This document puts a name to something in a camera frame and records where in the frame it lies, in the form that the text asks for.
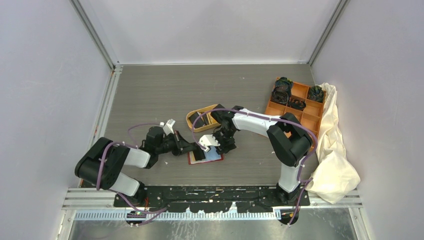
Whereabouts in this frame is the rolled green dark belt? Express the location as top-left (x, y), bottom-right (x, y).
top-left (307, 85), bottom-right (325, 103)

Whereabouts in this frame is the rolled black belt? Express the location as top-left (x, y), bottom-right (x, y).
top-left (271, 86), bottom-right (292, 105)

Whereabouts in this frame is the orange compartment organizer tray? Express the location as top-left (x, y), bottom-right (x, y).
top-left (264, 82), bottom-right (327, 137)

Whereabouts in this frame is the rolled dark patterned belt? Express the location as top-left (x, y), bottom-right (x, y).
top-left (274, 77), bottom-right (294, 90)

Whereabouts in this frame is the coiled black strap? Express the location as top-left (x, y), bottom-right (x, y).
top-left (287, 98), bottom-right (307, 112)

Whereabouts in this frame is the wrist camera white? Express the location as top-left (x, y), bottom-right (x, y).
top-left (159, 118), bottom-right (176, 136)
top-left (198, 134), bottom-right (221, 153)

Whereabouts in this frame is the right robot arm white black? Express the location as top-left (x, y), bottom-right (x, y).
top-left (211, 105), bottom-right (314, 206)

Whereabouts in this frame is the red card holder wallet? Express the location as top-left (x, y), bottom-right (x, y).
top-left (187, 146), bottom-right (224, 165)

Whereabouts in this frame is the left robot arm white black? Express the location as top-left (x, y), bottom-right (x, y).
top-left (74, 126), bottom-right (202, 207)

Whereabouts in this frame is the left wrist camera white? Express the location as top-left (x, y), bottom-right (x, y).
top-left (159, 118), bottom-right (176, 136)

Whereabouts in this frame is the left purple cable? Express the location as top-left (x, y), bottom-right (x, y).
top-left (96, 123), bottom-right (169, 227)

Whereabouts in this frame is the cream cloth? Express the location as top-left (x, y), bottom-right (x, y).
top-left (306, 82), bottom-right (361, 204)

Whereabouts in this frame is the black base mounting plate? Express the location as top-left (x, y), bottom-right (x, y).
top-left (129, 185), bottom-right (299, 213)

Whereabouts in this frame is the orange oval card tray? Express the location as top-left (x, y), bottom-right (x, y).
top-left (186, 104), bottom-right (220, 133)

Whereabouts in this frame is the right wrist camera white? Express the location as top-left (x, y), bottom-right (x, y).
top-left (198, 134), bottom-right (221, 153)

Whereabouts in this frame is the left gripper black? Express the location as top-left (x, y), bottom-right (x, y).
top-left (156, 130), bottom-right (197, 156)

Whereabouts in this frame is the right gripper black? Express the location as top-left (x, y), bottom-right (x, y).
top-left (208, 127), bottom-right (236, 156)

